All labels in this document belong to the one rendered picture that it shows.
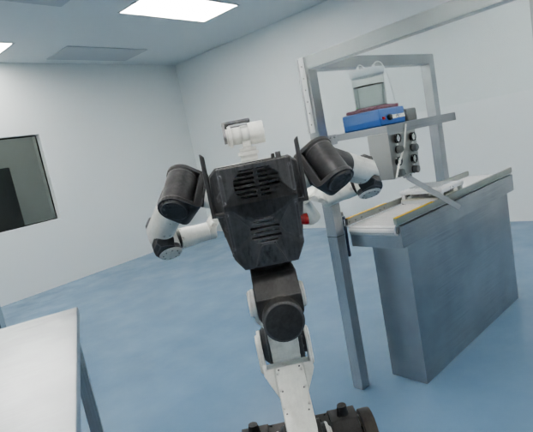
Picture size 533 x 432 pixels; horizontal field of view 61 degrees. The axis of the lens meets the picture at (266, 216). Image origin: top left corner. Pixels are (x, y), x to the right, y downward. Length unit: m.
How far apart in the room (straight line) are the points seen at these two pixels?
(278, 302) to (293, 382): 0.54
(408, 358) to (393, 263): 0.50
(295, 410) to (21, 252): 5.22
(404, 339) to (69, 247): 5.13
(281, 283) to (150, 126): 6.45
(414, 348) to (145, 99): 6.12
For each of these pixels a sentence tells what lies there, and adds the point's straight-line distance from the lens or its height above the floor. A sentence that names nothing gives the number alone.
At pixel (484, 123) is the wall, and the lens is 5.46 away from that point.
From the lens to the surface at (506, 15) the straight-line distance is 1.72.
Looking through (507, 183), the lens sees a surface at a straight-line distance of 3.18.
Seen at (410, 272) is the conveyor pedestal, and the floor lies 0.58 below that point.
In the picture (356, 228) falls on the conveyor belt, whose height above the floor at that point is 0.82.
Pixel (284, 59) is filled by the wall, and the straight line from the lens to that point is 6.61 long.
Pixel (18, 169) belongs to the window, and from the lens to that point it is 6.64.
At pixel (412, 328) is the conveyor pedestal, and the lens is 2.40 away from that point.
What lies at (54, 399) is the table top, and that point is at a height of 0.86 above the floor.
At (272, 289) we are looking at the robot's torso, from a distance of 1.28.
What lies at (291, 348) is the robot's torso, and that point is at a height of 0.57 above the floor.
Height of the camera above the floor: 1.28
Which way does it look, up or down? 9 degrees down
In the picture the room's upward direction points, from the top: 11 degrees counter-clockwise
